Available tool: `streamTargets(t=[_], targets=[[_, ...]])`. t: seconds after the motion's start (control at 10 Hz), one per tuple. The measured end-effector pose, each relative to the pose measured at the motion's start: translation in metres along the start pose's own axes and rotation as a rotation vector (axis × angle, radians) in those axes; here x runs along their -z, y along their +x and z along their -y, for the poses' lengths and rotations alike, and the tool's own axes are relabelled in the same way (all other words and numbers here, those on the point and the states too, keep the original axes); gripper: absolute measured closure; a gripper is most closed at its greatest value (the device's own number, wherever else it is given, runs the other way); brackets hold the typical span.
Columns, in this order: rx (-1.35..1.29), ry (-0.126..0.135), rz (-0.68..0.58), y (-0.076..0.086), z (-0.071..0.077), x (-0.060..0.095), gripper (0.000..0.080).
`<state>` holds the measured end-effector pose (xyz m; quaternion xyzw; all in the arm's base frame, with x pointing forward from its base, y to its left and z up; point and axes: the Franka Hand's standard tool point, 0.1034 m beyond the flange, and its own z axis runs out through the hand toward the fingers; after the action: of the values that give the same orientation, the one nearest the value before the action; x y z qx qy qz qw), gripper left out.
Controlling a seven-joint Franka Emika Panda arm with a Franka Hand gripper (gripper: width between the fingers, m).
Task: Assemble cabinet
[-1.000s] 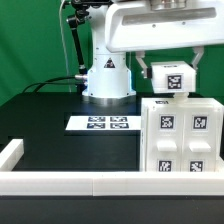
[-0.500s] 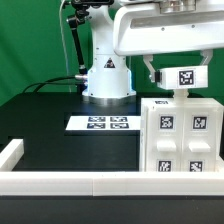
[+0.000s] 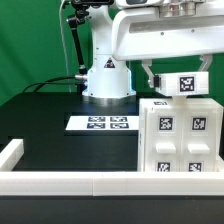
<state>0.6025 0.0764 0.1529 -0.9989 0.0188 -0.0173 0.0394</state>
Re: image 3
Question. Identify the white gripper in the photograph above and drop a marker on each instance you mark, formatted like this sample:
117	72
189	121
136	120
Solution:
140	33

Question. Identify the white cabinet top block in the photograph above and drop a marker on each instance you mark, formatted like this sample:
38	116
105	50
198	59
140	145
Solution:
182	83

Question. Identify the white cabinet body box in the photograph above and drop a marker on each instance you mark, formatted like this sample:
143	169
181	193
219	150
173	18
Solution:
179	135

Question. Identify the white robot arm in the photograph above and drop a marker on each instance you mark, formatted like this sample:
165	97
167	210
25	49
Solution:
109	80

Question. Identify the white marker tag sheet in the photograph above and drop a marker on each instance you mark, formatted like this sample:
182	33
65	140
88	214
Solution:
108	123

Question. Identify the black camera stand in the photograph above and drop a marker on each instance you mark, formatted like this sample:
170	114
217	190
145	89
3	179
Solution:
78	40

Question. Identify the white left fence wall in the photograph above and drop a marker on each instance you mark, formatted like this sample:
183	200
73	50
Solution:
11	154

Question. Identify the white fence wall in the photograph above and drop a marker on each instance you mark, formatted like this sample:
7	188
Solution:
111	183
11	154

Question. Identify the white front fence wall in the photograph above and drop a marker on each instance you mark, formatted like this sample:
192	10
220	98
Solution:
111	183

